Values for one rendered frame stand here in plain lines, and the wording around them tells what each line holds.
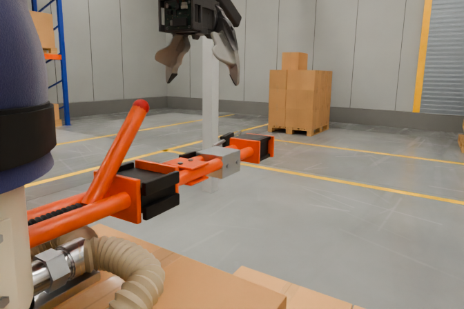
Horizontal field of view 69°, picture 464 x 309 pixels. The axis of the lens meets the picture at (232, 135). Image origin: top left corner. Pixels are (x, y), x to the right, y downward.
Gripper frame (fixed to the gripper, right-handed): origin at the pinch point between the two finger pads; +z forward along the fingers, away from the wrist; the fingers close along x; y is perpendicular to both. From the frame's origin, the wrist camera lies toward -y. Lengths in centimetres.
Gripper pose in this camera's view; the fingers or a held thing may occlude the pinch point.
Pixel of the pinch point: (202, 85)
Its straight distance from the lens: 61.2
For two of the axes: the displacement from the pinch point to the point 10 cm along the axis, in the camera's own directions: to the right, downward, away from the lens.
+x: 8.5, 1.0, -5.1
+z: -0.1, 9.8, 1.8
